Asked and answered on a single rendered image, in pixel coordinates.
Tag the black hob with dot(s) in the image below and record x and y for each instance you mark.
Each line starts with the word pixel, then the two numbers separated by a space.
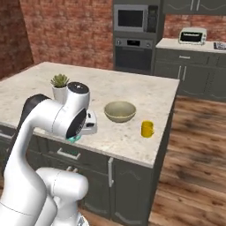
pixel 220 46

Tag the green plant in white pot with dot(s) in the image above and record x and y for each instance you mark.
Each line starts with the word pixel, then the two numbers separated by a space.
pixel 59 89

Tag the dark grey drawer front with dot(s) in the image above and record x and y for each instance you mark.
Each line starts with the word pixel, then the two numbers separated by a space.
pixel 6 134
pixel 94 159

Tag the olive green bowl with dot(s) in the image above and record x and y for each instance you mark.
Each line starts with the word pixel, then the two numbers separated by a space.
pixel 120 113

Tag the yellow mug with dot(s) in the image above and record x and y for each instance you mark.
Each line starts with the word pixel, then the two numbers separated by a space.
pixel 146 129

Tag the silver microwave oven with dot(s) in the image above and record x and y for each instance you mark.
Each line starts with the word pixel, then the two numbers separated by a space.
pixel 136 18

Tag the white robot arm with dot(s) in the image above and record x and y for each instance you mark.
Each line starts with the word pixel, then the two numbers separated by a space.
pixel 35 164

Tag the silver built-in oven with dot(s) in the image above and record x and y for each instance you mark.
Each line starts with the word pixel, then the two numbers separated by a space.
pixel 134 55

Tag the white toaster oven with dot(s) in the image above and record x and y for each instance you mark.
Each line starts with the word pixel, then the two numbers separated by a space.
pixel 192 36

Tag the dark grey cupboard door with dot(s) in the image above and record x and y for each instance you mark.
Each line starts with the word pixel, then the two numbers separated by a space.
pixel 98 194
pixel 132 194

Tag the dark grey base cupboards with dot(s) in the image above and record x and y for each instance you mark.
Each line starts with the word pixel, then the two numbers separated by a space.
pixel 191 73

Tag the dark grey wall cupboards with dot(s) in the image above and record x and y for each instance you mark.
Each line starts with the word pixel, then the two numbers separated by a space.
pixel 194 6

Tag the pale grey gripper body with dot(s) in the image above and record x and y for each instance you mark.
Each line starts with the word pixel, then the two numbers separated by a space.
pixel 89 130

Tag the teal mug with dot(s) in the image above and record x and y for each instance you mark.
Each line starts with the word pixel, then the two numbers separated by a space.
pixel 74 139

